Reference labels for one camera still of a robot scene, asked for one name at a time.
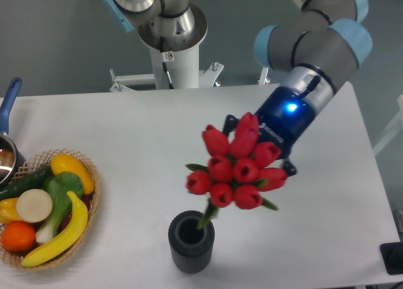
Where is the green cucumber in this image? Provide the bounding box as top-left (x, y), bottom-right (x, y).
top-left (1, 165), bottom-right (54, 201)

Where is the beige round disc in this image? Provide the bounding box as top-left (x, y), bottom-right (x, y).
top-left (16, 189), bottom-right (53, 223)

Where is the orange fruit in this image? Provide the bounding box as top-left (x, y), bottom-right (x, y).
top-left (1, 222), bottom-right (36, 252)

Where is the white frame at right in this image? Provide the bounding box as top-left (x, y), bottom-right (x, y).
top-left (372, 95), bottom-right (402, 156)

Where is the dark grey ribbed vase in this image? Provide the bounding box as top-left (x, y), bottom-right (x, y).
top-left (167, 210), bottom-right (215, 274)

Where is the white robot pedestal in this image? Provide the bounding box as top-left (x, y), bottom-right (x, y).
top-left (108, 3), bottom-right (225, 93)

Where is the red tulip bouquet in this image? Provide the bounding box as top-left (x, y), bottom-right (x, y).
top-left (185, 113), bottom-right (288, 229)

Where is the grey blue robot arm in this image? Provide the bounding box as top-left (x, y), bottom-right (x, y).
top-left (103, 0), bottom-right (373, 176)

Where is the black cable on pedestal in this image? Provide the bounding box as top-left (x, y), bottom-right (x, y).
top-left (159, 36), bottom-right (175, 90)

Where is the woven wicker basket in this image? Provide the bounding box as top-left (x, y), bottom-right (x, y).
top-left (1, 149), bottom-right (100, 271)

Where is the red fruit in basket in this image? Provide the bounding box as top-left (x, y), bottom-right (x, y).
top-left (60, 195), bottom-right (91, 231)

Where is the black device at table edge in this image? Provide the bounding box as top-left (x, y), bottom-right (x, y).
top-left (380, 242), bottom-right (402, 275)

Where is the blue handled saucepan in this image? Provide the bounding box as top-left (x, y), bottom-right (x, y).
top-left (1, 77), bottom-right (25, 189)

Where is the yellow bell pepper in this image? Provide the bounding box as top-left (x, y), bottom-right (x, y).
top-left (0, 198), bottom-right (22, 225)

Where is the black dark blue gripper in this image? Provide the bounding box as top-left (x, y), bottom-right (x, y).
top-left (222, 86), bottom-right (315, 176)

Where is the yellow banana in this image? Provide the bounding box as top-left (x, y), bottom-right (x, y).
top-left (21, 191), bottom-right (88, 268)

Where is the yellow lemon squash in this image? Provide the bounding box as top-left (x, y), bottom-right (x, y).
top-left (50, 153), bottom-right (94, 195)

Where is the green bok choy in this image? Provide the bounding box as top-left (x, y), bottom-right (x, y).
top-left (36, 172), bottom-right (83, 245)

